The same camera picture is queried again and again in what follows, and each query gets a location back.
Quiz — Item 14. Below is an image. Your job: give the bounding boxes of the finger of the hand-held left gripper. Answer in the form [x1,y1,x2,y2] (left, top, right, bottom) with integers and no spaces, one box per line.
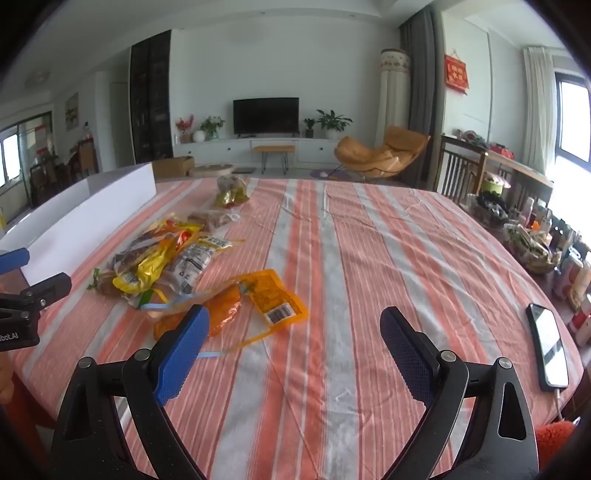
[0,272,72,312]
[0,248,29,271]

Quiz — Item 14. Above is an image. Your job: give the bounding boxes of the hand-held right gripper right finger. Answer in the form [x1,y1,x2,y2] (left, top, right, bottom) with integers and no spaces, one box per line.
[379,306,540,480]

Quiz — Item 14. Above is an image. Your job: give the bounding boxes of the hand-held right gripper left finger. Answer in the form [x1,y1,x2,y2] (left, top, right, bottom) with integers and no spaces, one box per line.
[50,305,211,480]

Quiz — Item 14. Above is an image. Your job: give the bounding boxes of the brown bread packet green trim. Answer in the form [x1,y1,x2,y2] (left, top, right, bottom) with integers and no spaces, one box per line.
[88,233,162,308]

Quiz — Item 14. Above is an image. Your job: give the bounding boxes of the long white box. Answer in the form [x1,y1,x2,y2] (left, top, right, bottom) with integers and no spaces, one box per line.
[0,161,157,287]

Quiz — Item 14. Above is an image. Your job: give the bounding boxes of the clear snack packet white label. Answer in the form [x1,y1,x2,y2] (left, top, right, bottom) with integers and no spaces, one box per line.
[164,234,234,296]

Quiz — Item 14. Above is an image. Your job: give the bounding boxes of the yellow snack packet green end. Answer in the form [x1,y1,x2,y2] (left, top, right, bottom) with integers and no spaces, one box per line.
[111,222,204,294]

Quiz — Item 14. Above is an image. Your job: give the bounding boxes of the orange snack packet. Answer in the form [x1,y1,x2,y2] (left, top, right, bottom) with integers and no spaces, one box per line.
[154,269,309,356]

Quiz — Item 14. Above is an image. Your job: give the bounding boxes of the red yellow snack packet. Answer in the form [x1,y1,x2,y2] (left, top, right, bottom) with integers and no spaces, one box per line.
[147,213,206,243]

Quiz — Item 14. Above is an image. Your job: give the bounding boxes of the clear brown biscuit packet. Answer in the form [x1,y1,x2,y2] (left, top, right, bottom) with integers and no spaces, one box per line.
[187,209,243,232]

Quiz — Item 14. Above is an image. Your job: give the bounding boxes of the clear bag of gold candies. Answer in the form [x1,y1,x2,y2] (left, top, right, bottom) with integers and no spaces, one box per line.
[216,175,252,208]

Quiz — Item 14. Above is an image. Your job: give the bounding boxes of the orange striped tablecloth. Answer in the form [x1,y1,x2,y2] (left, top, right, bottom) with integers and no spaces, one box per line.
[9,178,585,480]

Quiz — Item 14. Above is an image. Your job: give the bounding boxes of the black smartphone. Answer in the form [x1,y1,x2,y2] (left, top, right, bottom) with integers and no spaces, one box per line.
[526,303,570,392]

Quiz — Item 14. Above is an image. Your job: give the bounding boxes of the wicker basket of items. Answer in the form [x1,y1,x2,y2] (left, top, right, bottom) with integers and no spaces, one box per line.
[502,223,561,275]

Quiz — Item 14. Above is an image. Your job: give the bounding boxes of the dark bowl of items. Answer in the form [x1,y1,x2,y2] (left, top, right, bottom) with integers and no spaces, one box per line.
[468,191,511,227]

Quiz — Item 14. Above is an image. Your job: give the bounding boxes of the cardboard box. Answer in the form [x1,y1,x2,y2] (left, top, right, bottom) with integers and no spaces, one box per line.
[151,156,195,180]

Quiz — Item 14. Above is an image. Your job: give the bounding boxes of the row of bottles and jars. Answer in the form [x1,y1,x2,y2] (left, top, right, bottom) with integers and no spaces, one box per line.
[522,196,591,347]

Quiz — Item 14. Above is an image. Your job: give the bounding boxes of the low round wooden table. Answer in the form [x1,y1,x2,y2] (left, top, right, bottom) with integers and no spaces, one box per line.
[191,162,236,178]

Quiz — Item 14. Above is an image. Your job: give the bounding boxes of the green round pot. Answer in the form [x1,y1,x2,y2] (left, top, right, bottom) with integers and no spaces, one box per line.
[480,175,511,195]

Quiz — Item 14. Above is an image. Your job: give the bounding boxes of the dark wooden chair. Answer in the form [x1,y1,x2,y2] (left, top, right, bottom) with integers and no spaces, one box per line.
[434,135,489,206]

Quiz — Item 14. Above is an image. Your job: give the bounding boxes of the purple floor rug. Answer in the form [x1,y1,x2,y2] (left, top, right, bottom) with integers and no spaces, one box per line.
[309,167,352,181]

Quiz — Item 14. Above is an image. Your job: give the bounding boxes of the orange lounge chair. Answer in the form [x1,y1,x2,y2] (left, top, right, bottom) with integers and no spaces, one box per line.
[334,126,431,181]

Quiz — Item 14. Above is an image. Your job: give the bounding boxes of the white television cabinet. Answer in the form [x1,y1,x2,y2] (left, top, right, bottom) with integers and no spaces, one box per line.
[173,136,345,169]

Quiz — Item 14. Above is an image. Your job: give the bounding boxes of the tall dark display cabinet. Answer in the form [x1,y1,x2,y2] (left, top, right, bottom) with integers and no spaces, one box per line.
[130,30,174,163]

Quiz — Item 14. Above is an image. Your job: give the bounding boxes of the long wooden side table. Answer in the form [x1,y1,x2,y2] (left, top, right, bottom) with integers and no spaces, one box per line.
[441,134,555,208]

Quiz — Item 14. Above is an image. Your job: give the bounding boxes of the small wooden bench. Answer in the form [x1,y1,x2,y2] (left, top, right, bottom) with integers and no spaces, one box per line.
[253,145,295,174]

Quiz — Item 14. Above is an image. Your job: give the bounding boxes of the green plant in vase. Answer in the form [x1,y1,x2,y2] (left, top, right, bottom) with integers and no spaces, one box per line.
[200,116,225,140]

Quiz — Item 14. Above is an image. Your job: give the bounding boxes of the large leafy potted plant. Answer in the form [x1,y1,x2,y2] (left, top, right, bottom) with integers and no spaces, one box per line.
[316,109,352,139]

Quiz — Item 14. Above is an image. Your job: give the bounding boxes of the black flat television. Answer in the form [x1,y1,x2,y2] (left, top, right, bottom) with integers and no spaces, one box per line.
[233,97,300,136]

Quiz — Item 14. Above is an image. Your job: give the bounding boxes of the grey curtain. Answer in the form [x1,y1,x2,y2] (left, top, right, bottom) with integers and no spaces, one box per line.
[399,9,444,190]

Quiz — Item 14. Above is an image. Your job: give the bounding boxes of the covered standing air conditioner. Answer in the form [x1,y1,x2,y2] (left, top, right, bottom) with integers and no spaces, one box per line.
[375,48,411,146]

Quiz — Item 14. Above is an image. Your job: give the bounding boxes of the white curtain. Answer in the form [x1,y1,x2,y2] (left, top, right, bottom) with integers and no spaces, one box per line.
[523,46,561,174]

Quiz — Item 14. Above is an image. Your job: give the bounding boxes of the white charging cable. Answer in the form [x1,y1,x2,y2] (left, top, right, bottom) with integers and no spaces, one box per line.
[551,388,568,422]

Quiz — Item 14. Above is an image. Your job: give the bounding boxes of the red wall hanging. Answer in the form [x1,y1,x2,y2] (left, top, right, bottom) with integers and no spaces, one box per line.
[444,54,470,95]

